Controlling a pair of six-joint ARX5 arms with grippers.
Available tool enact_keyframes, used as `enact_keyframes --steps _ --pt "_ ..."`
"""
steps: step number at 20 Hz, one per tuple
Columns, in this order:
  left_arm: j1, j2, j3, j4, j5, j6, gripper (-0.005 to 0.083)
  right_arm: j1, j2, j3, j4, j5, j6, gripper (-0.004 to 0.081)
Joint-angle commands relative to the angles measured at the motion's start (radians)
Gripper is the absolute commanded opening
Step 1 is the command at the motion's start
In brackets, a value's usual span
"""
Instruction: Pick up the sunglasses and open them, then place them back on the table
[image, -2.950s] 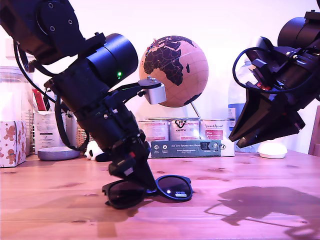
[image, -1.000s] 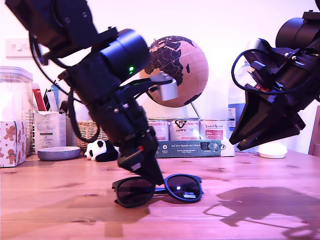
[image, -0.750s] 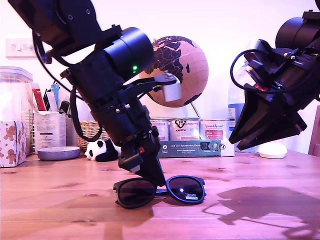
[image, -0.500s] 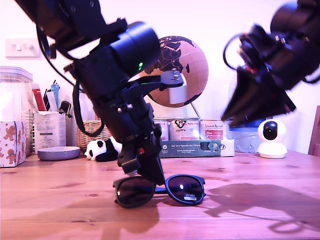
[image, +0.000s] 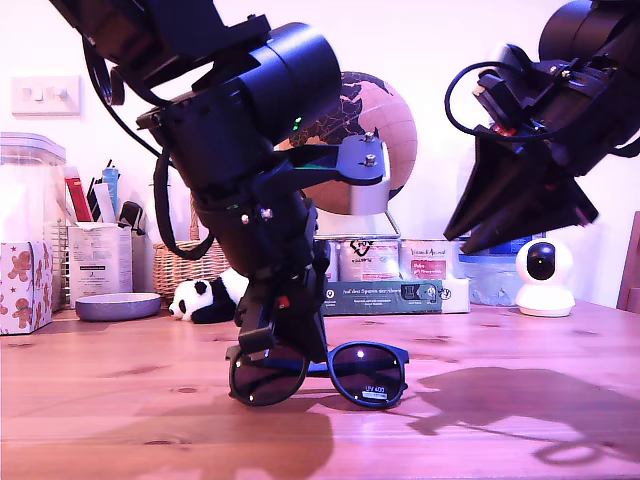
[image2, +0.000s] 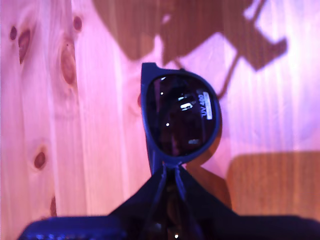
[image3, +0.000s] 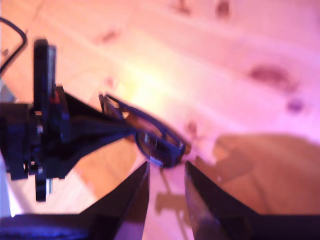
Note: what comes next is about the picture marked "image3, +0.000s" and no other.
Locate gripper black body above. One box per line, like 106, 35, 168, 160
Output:
0, 38, 57, 202

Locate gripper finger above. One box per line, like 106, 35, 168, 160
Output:
184, 161, 261, 240
46, 131, 136, 179
79, 161, 151, 240
50, 86, 134, 144

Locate black sunglasses with sticker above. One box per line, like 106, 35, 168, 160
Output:
98, 92, 193, 170

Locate arm pale camera box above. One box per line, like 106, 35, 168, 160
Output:
0, 79, 16, 103

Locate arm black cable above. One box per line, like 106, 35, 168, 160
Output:
0, 17, 28, 75

